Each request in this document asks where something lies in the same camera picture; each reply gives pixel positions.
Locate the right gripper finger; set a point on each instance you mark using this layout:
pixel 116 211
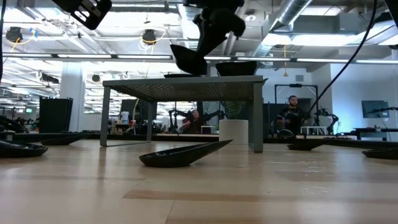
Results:
pixel 211 45

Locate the black leaf-shaped mini plate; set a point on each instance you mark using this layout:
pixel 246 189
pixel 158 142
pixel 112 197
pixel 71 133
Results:
pixel 182 76
pixel 188 62

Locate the black square mini plate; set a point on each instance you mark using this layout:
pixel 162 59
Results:
pixel 236 73

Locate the black teardrop mini plate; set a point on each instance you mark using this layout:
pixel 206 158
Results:
pixel 382 154
pixel 21 151
pixel 306 145
pixel 62 140
pixel 177 158

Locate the black background robot arm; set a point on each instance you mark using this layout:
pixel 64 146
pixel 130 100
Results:
pixel 172 116

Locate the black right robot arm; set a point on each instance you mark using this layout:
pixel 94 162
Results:
pixel 393 6

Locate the grey perforated metal riser shelf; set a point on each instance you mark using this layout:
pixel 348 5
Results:
pixel 186 84

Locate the person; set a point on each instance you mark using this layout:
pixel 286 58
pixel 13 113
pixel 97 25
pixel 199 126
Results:
pixel 292 116
pixel 194 123

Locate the green plant in white pot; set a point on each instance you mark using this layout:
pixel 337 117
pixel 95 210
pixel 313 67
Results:
pixel 233 132

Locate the long ceiling light strip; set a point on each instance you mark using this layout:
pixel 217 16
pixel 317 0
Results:
pixel 84 56

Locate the white rack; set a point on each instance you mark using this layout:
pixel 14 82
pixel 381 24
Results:
pixel 313 127

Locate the black cabinet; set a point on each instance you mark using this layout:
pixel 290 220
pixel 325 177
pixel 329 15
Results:
pixel 56 115

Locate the black stand frame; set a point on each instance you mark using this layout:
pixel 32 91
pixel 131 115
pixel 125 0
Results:
pixel 295 85

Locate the wall monitor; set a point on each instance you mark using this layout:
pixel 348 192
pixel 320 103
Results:
pixel 374 109

